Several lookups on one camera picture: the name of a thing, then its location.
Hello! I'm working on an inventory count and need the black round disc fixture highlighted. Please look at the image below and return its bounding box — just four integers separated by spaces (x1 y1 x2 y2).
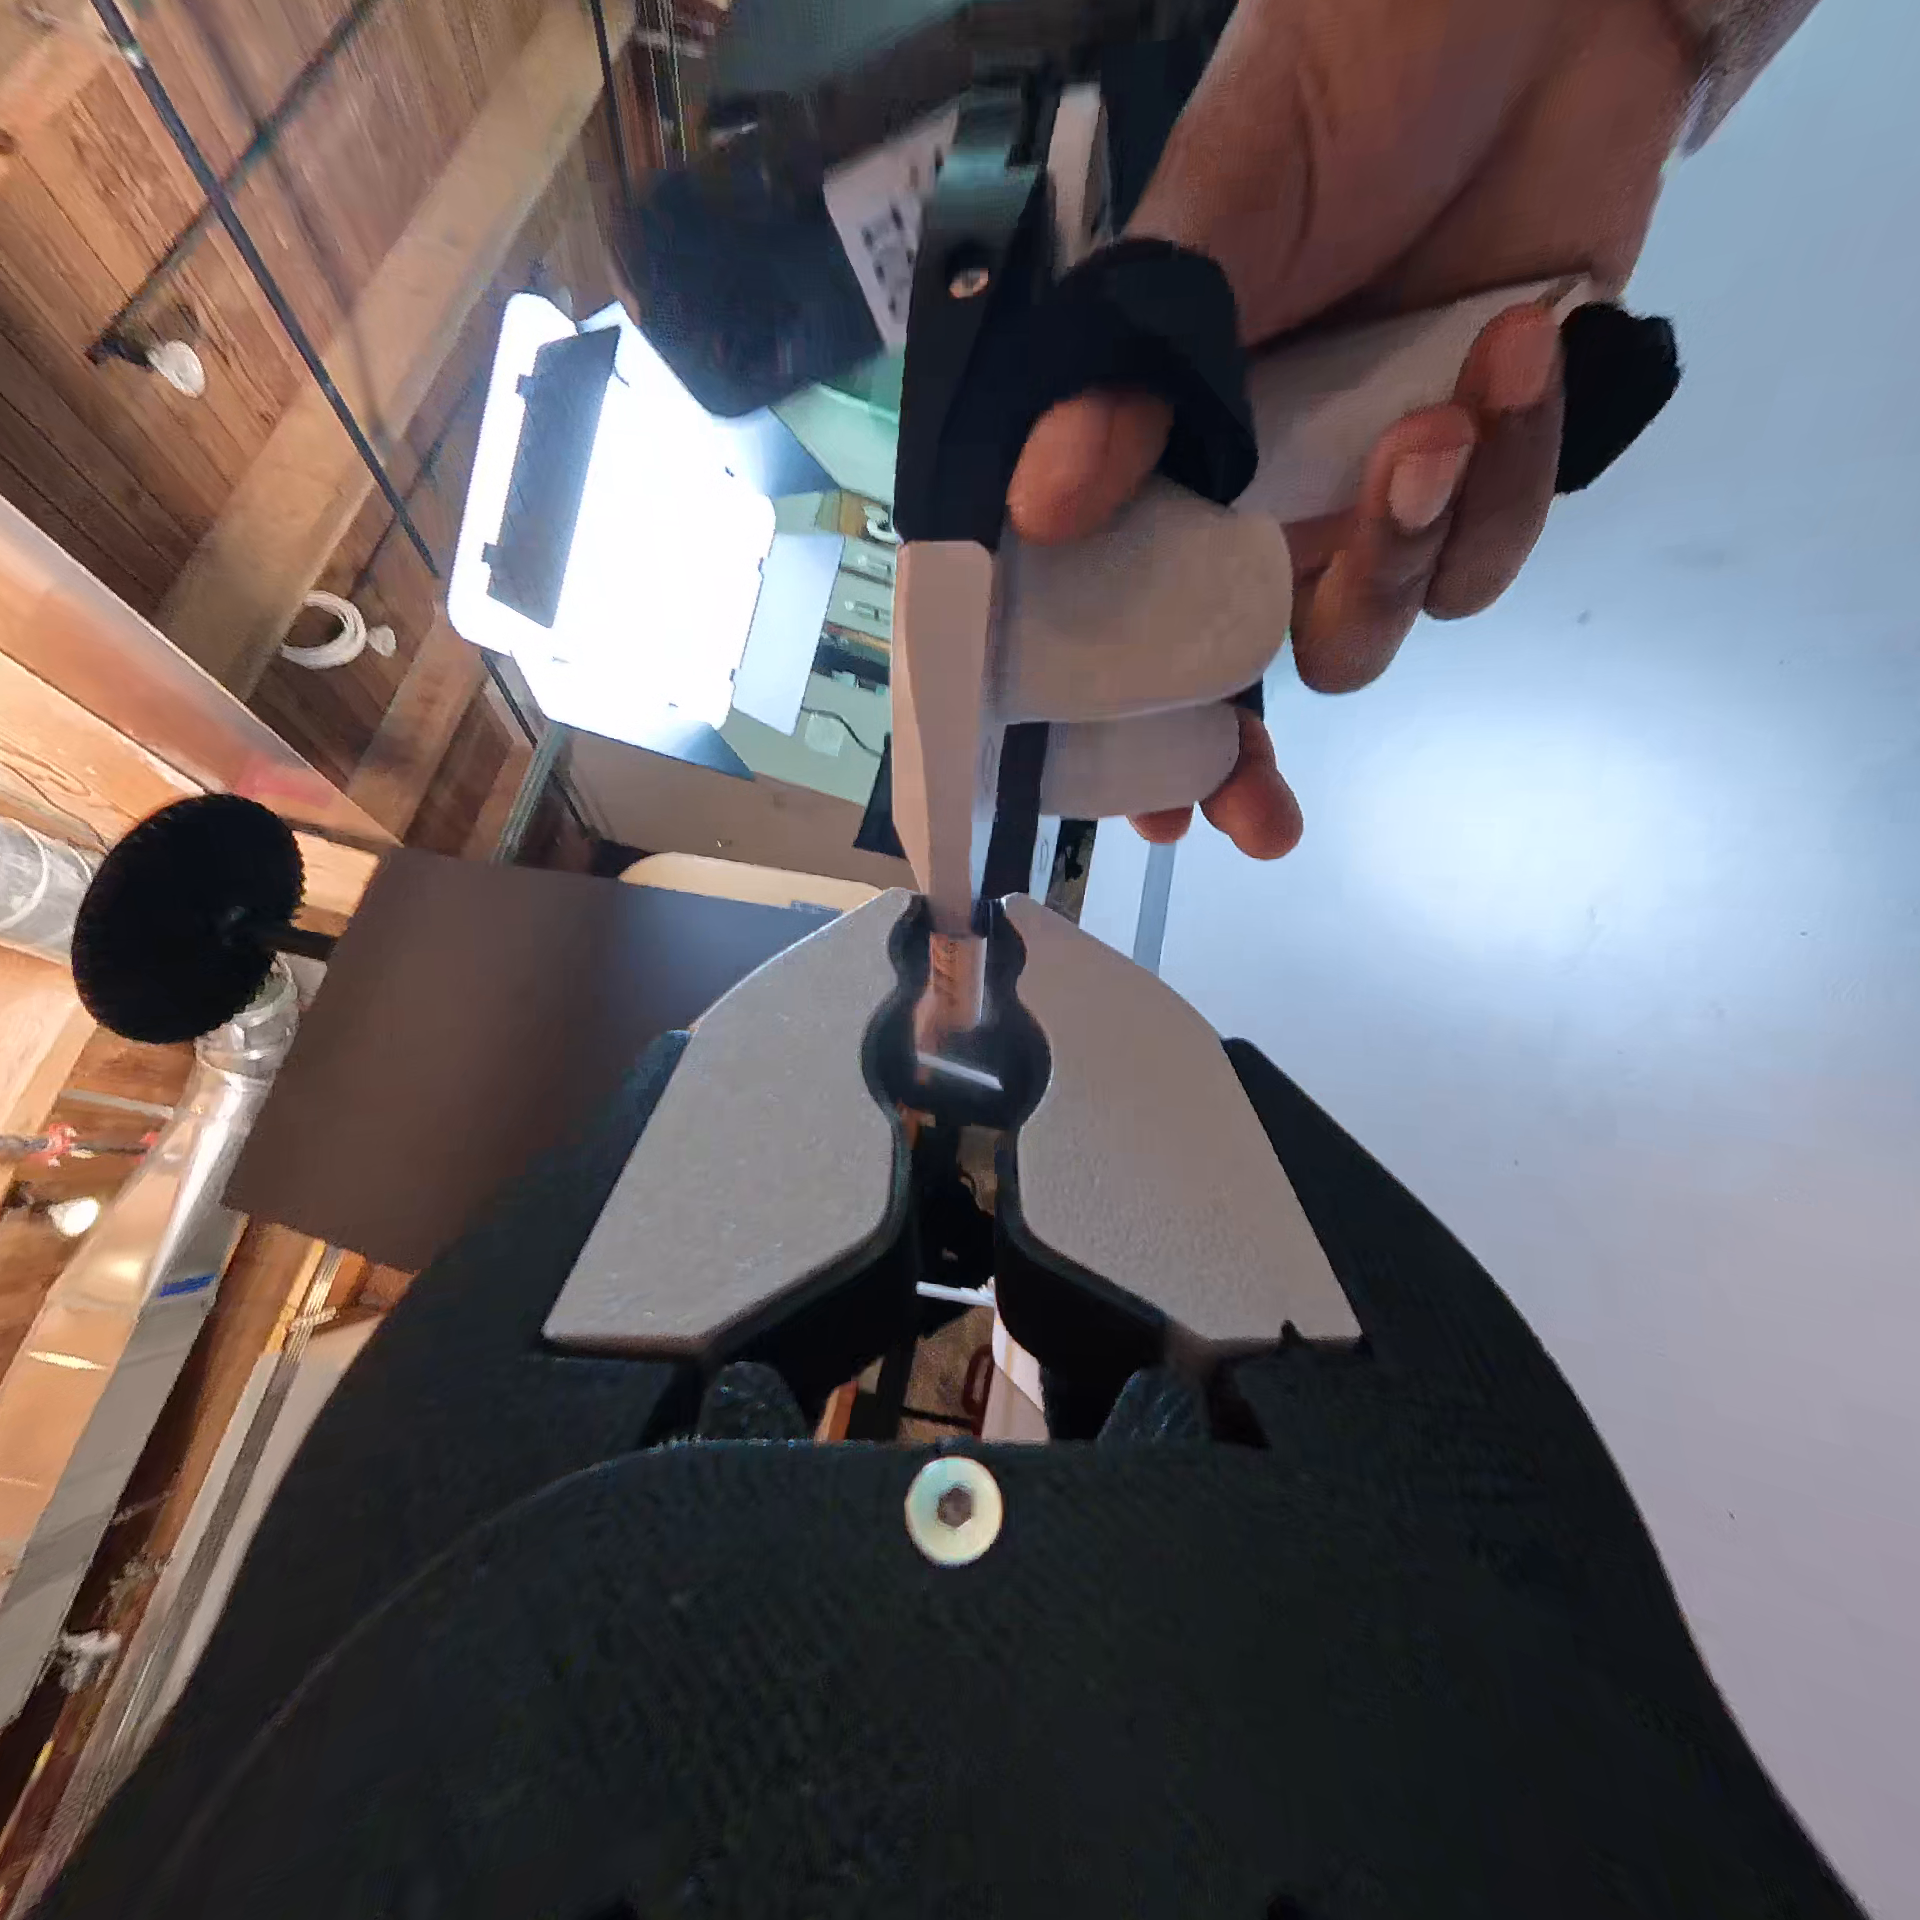
68 794 343 1048

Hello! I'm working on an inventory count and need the black copper battery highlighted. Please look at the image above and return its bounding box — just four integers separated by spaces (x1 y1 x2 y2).
913 931 1005 1091

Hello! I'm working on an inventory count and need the person's right forearm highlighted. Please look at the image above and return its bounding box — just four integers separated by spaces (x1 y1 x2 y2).
1660 0 1827 157

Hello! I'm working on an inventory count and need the white panel on pole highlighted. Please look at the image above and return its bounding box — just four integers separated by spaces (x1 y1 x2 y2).
732 533 845 740

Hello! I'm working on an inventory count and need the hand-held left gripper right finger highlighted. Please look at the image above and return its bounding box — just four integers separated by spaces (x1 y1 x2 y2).
991 892 1367 1430

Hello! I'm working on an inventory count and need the ceiling spot light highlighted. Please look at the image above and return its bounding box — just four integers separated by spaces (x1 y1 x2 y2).
89 303 207 401

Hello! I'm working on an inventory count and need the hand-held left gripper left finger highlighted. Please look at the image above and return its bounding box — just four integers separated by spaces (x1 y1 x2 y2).
537 887 921 1433

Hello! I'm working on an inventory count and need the black board on white stand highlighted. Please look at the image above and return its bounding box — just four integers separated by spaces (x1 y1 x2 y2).
223 851 890 1276

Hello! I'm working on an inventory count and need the white coiled cable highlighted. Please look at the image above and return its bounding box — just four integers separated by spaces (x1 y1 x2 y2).
281 587 399 672

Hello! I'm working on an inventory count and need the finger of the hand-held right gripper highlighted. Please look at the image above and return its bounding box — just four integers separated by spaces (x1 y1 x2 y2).
973 719 1050 939
888 534 1003 942

